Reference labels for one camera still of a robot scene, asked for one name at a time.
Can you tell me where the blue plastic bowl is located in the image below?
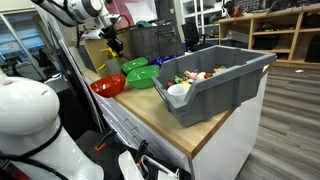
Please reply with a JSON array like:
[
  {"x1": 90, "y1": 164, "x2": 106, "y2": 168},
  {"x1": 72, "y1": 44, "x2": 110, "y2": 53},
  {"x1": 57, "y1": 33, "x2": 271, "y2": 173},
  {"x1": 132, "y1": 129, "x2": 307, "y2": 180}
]
[{"x1": 149, "y1": 54, "x2": 181, "y2": 67}]

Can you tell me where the gray fabric basket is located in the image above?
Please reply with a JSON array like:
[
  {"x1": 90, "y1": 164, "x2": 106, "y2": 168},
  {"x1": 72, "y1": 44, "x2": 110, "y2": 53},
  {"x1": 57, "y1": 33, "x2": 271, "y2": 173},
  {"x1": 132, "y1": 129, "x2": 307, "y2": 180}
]
[{"x1": 129, "y1": 22, "x2": 186, "y2": 63}]

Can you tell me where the teal cloth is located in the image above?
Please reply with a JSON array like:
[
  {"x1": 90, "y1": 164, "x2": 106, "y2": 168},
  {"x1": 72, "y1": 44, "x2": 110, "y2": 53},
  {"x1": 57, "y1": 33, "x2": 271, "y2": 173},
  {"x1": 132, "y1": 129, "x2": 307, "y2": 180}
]
[{"x1": 135, "y1": 20, "x2": 153, "y2": 29}]

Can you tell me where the white paper cup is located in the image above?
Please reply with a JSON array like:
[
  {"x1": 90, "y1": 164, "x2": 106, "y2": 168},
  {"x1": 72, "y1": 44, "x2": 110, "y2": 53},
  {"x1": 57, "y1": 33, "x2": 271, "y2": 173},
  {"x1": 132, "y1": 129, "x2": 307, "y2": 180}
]
[{"x1": 166, "y1": 83, "x2": 190, "y2": 103}]

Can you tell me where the white plastic bracket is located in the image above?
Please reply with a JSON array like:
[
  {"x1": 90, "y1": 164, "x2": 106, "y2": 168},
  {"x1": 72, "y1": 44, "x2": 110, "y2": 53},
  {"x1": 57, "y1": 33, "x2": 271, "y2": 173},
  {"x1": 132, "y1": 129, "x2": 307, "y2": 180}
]
[{"x1": 118, "y1": 149, "x2": 181, "y2": 180}]

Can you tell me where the red translucent sheet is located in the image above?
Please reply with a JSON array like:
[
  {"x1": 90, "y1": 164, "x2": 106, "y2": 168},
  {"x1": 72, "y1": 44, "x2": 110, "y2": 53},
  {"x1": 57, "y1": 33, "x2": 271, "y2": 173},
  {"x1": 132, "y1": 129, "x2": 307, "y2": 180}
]
[{"x1": 106, "y1": 0, "x2": 158, "y2": 32}]

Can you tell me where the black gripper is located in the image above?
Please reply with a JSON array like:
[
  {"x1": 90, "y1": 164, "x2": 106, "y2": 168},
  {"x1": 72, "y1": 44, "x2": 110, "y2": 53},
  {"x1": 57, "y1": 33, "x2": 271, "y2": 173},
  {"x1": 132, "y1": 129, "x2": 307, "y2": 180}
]
[{"x1": 100, "y1": 25, "x2": 125, "y2": 58}]

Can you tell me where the red plastic bowl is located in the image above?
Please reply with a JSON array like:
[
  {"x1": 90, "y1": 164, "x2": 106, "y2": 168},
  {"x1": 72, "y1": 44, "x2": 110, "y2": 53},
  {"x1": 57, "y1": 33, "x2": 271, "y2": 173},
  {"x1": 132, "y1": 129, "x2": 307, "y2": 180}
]
[{"x1": 89, "y1": 73, "x2": 127, "y2": 99}]

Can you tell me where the white drawer cabinet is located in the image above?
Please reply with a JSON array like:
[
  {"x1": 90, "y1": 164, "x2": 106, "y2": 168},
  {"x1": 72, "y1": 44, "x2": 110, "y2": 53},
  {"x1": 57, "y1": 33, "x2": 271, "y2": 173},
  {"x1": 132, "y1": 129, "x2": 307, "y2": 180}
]
[{"x1": 82, "y1": 71, "x2": 270, "y2": 180}]

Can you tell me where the pink toy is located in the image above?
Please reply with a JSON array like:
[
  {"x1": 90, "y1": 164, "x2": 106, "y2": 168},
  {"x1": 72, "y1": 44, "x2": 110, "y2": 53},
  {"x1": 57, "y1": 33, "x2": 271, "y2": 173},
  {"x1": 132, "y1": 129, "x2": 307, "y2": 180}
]
[{"x1": 184, "y1": 69, "x2": 200, "y2": 82}]

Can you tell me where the white shelf unit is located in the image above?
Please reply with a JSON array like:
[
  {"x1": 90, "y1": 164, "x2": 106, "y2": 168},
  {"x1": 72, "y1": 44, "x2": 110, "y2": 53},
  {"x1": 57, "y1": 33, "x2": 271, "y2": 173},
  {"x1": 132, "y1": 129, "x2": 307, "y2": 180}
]
[{"x1": 179, "y1": 0, "x2": 225, "y2": 38}]

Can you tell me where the wooden box with black panel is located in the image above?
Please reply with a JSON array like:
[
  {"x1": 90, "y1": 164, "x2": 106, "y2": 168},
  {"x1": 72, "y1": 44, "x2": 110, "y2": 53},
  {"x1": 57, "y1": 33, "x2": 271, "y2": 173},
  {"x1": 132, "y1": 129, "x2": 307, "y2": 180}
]
[{"x1": 81, "y1": 28, "x2": 134, "y2": 79}]

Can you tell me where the beige toy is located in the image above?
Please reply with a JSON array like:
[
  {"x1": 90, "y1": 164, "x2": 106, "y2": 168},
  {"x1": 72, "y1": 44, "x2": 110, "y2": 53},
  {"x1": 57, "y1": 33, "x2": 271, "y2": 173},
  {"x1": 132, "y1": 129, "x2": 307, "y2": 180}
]
[{"x1": 213, "y1": 65, "x2": 228, "y2": 75}]

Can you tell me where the gray plastic storage bin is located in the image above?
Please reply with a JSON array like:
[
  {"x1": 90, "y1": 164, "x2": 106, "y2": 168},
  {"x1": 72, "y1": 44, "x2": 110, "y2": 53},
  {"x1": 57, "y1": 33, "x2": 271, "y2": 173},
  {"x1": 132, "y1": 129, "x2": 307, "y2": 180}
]
[{"x1": 151, "y1": 44, "x2": 278, "y2": 129}]

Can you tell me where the green plastic bowl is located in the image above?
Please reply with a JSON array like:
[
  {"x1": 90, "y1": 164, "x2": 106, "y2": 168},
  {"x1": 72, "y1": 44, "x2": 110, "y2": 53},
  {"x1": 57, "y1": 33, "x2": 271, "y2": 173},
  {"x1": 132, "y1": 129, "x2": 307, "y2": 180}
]
[
  {"x1": 125, "y1": 64, "x2": 161, "y2": 90},
  {"x1": 120, "y1": 56, "x2": 150, "y2": 74}
]

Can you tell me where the silver metal cylinder cup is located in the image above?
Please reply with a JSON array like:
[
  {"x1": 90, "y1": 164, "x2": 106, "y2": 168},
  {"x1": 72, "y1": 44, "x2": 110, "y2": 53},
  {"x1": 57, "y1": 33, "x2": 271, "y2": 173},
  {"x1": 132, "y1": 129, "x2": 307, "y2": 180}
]
[{"x1": 105, "y1": 58, "x2": 123, "y2": 77}]

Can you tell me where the black office chair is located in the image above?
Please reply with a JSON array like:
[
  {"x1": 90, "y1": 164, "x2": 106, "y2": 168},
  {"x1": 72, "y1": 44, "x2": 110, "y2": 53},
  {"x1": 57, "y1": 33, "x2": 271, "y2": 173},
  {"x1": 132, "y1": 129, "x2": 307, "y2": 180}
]
[{"x1": 181, "y1": 21, "x2": 215, "y2": 53}]

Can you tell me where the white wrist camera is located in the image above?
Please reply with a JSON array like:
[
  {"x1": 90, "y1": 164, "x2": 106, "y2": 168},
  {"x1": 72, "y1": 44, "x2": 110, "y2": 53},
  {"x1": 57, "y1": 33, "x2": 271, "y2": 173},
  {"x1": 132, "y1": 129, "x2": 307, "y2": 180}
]
[{"x1": 81, "y1": 29, "x2": 101, "y2": 40}]

